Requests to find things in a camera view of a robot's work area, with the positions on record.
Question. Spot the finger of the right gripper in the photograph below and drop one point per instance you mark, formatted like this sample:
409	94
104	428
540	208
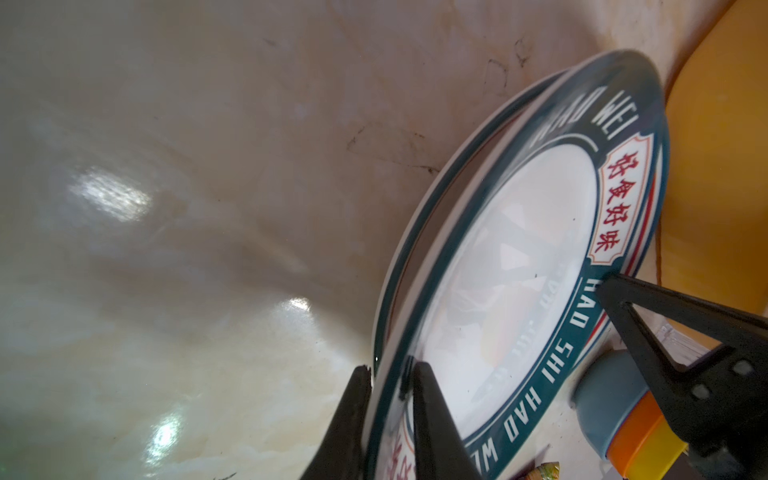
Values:
706	366

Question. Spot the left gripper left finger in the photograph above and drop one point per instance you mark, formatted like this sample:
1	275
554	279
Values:
340	454

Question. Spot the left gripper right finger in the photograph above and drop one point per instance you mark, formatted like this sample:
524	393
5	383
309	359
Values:
439	451

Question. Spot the orange bowl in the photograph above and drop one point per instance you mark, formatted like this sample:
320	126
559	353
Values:
637	426

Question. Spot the yellow bowls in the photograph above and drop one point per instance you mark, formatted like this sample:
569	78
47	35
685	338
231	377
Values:
661	449

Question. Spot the plate with green rim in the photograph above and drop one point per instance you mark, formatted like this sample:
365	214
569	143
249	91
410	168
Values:
503	307

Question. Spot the yellow plastic bin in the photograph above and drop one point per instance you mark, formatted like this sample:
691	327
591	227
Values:
713	238

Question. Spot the green snack bag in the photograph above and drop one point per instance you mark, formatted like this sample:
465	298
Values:
544	471

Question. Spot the blue bowl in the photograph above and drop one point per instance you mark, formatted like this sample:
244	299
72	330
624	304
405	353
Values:
605	395

